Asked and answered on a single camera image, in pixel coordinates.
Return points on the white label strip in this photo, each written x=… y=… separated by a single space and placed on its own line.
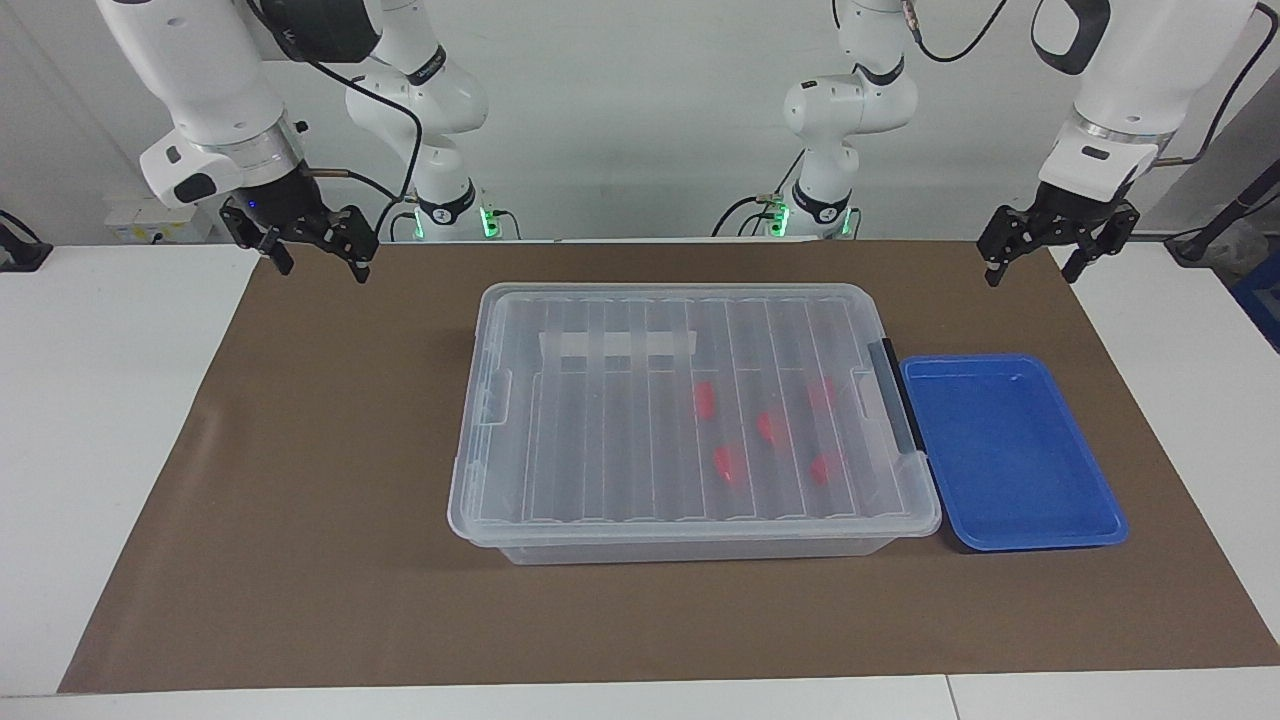
x=617 y=345

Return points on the brown table mat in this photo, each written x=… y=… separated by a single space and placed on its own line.
x=300 y=500

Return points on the clear plastic storage box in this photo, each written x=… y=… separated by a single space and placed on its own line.
x=700 y=552

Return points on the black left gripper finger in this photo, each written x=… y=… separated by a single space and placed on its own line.
x=1105 y=235
x=1005 y=232

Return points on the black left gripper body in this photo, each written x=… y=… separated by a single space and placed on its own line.
x=1075 y=212

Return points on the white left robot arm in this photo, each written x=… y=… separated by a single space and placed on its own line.
x=1150 y=90

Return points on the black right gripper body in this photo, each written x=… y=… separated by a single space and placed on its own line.
x=285 y=205

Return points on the red block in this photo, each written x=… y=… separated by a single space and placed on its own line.
x=820 y=393
x=826 y=468
x=768 y=427
x=705 y=399
x=727 y=466

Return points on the black box latch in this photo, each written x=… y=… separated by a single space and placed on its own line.
x=900 y=400

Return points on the black stand leg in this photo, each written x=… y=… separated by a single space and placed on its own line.
x=1235 y=210

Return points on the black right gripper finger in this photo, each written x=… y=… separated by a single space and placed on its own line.
x=276 y=250
x=360 y=240

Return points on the blue crate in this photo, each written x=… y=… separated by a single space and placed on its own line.
x=1262 y=300

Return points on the white power strip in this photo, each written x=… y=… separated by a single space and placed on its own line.
x=140 y=215

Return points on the clear ribbed plastic lid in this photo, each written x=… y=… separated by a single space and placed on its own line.
x=600 y=440

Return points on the black clamp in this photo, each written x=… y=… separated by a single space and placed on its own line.
x=20 y=255

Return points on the blue plastic tray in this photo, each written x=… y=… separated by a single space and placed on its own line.
x=1010 y=460

